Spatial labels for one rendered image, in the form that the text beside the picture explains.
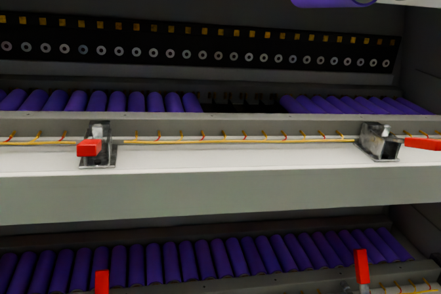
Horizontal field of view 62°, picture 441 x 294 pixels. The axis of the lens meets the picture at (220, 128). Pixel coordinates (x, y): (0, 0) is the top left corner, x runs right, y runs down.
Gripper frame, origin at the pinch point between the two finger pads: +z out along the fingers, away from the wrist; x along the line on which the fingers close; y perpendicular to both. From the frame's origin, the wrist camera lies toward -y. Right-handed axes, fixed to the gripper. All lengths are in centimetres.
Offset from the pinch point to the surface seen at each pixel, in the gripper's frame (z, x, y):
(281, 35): 31.2, -8.2, 4.8
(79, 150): 10.1, 13.1, -7.7
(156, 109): 23.7, 8.0, -5.0
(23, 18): 30.5, 22.2, 4.9
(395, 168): 16.5, -14.2, -10.4
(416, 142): 12.7, -13.3, -7.6
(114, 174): 15.8, 11.5, -10.2
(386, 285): 24.8, -19.9, -26.2
